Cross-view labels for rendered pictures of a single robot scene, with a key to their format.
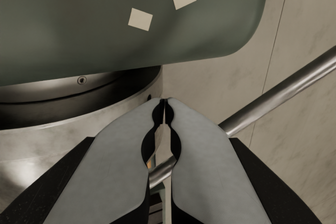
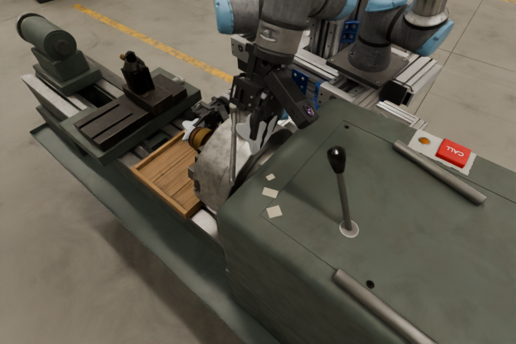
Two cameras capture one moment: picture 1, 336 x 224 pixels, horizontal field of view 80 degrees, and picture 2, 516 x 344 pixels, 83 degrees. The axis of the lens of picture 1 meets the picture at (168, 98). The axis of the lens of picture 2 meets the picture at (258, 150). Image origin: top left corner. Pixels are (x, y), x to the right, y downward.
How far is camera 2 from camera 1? 0.53 m
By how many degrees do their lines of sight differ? 49
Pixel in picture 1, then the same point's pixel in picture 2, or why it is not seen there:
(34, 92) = (269, 152)
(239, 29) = (236, 204)
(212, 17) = (251, 196)
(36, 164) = not seen: hidden behind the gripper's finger
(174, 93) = (86, 298)
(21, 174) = not seen: hidden behind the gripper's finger
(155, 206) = (104, 138)
